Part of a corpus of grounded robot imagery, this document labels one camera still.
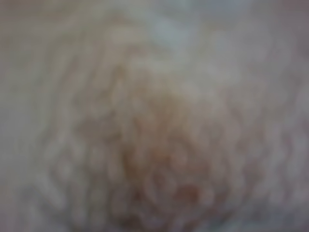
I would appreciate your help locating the clear plastic drink bottle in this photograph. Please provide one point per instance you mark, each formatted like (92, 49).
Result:
(154, 115)

